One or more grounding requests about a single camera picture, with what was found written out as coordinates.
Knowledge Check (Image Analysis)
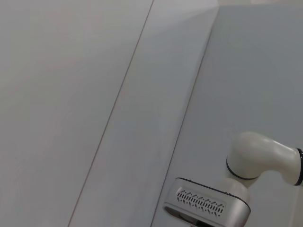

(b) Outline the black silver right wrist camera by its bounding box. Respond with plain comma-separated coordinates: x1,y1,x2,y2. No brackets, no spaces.
162,177,251,227

